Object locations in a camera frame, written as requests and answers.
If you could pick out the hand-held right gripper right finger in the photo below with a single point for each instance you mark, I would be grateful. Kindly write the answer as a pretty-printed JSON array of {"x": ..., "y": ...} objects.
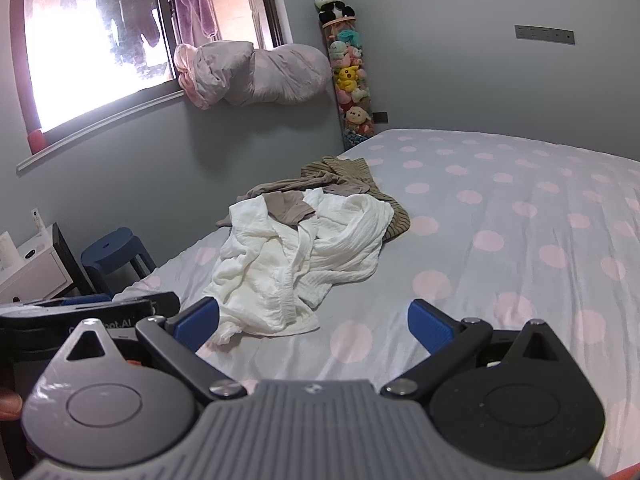
[{"x": 425, "y": 325}]

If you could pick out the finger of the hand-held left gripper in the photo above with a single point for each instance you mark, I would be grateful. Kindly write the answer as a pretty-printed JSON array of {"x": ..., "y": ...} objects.
[{"x": 85, "y": 300}]

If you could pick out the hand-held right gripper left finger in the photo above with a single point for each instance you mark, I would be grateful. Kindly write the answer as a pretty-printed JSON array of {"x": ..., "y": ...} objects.
[{"x": 197, "y": 322}]

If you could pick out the white crinkled garment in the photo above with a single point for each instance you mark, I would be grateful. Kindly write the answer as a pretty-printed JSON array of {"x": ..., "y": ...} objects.
[{"x": 310, "y": 260}]

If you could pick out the beige t-shirt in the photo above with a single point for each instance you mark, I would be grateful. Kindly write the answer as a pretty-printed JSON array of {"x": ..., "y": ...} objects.
[{"x": 287, "y": 207}]

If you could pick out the dark hanging clothes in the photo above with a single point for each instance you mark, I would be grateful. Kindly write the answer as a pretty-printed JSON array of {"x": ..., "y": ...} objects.
[{"x": 130, "y": 10}]

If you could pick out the person's left hand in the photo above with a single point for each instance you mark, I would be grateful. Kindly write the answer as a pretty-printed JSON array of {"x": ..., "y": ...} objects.
[{"x": 9, "y": 406}]

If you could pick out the white nightstand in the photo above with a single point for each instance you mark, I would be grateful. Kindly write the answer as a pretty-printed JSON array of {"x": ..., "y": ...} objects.
[{"x": 35, "y": 275}]

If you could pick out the blue stool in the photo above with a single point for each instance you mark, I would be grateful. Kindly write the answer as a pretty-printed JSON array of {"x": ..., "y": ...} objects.
[{"x": 115, "y": 252}]

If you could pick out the small white bottle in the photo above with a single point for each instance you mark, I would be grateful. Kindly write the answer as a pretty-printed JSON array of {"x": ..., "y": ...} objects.
[{"x": 36, "y": 220}]

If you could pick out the bed with pink-dotted sheet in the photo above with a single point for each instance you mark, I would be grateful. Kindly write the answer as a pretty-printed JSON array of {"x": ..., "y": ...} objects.
[{"x": 500, "y": 240}]

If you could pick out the red foam tube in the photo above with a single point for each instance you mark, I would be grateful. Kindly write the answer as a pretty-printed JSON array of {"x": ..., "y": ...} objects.
[{"x": 36, "y": 141}]

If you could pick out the window sill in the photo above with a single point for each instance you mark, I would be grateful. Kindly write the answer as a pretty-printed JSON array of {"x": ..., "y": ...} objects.
[{"x": 100, "y": 127}]

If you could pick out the olive striped garment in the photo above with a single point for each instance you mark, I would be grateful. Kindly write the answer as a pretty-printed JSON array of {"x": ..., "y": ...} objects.
[{"x": 345, "y": 167}]

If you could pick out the window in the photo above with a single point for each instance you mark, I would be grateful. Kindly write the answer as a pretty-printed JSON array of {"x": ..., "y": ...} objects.
[{"x": 75, "y": 60}]

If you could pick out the person's orange ribbed clothing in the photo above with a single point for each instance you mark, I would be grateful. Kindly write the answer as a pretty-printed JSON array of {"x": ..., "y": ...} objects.
[{"x": 625, "y": 475}]

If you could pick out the clear tube of plush toys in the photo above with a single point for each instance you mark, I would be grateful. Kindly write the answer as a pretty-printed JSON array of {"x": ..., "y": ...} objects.
[{"x": 350, "y": 85}]

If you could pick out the rolled pale pink duvet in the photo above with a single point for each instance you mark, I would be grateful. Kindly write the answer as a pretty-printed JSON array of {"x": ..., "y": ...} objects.
[{"x": 270, "y": 72}]

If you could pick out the purple hanging towel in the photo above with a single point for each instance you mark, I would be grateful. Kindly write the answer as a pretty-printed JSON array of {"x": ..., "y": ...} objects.
[{"x": 195, "y": 0}]

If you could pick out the panda plush toy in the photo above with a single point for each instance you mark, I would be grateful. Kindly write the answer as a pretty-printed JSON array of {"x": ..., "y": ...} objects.
[{"x": 332, "y": 4}]

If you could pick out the black wall outlet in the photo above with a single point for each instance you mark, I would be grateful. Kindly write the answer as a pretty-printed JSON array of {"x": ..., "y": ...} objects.
[{"x": 381, "y": 117}]

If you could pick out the grey wall switch panel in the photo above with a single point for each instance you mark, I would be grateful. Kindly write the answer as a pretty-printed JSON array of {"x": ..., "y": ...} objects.
[{"x": 545, "y": 34}]

